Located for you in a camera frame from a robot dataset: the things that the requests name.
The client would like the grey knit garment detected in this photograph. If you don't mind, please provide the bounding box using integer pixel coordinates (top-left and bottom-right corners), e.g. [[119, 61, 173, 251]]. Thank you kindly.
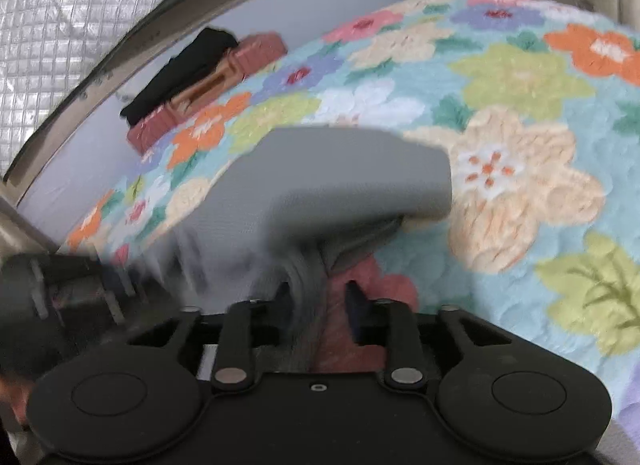
[[132, 126, 452, 372]]

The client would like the floral quilted bedspread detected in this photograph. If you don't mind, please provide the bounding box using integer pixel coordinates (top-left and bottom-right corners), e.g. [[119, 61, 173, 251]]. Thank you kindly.
[[65, 0, 639, 442]]

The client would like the black folded garment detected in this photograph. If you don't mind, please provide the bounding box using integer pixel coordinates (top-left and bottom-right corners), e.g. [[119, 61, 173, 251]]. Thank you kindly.
[[120, 27, 239, 128]]

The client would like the silver quilted window cover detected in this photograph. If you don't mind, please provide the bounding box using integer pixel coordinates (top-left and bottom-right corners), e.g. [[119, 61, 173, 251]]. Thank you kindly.
[[0, 0, 162, 170]]

